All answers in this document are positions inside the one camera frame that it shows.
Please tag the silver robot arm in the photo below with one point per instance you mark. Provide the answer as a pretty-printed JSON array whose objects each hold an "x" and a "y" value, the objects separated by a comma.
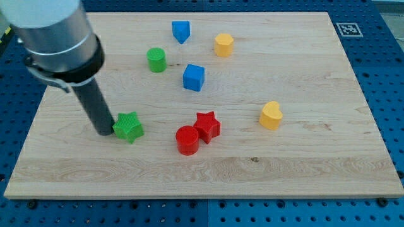
[{"x": 63, "y": 51}]

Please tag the red star block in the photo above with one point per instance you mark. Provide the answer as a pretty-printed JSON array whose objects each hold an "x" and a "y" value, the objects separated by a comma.
[{"x": 207, "y": 126}]

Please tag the wooden board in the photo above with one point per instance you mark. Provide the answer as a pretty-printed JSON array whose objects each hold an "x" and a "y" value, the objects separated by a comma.
[{"x": 327, "y": 145}]

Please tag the red cylinder block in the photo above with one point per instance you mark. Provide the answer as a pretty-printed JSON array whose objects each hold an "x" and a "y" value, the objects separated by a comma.
[{"x": 187, "y": 139}]

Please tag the blue cube block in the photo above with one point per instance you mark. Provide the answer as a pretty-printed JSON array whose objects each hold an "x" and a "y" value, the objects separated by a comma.
[{"x": 193, "y": 77}]

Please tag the yellow heart block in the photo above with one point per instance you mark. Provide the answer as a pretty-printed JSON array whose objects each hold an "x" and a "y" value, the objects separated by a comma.
[{"x": 271, "y": 116}]

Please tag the green cylinder block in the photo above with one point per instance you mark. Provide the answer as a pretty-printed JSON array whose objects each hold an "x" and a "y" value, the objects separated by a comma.
[{"x": 156, "y": 60}]

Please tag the yellow hexagon block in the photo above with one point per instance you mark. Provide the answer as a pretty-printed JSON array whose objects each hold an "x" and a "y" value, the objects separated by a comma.
[{"x": 224, "y": 45}]

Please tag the green star block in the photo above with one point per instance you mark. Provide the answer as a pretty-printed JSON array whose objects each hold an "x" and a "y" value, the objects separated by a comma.
[{"x": 128, "y": 127}]

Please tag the blue triangle block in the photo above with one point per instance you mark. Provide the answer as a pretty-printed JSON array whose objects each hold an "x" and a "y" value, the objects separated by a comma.
[{"x": 181, "y": 30}]

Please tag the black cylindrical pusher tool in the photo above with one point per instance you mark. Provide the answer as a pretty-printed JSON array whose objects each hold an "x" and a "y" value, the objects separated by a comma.
[{"x": 95, "y": 106}]

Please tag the fiducial marker tag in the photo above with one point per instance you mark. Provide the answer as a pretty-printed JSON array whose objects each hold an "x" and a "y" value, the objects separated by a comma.
[{"x": 349, "y": 30}]

